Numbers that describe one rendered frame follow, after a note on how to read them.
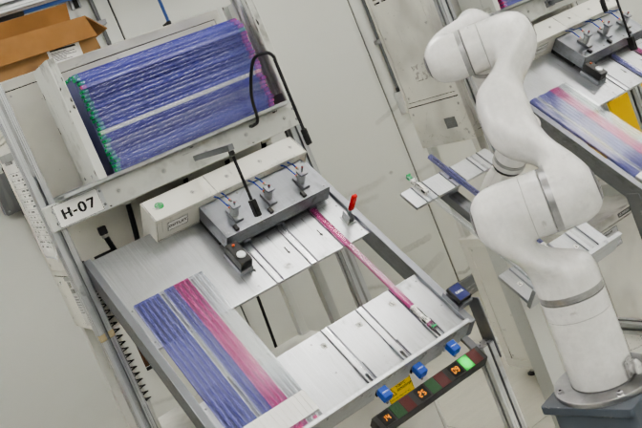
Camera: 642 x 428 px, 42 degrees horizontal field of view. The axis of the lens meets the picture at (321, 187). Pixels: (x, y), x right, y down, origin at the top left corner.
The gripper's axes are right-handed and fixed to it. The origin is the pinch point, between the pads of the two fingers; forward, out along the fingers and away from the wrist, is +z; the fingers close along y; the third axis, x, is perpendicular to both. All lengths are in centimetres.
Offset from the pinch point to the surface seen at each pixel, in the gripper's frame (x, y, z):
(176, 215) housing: -45, 72, 3
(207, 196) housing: -45, 63, 2
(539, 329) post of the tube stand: 27.5, 0.3, 25.8
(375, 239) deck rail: -13.0, 29.7, 8.3
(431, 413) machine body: 22, 31, 49
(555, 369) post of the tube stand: 37, 0, 35
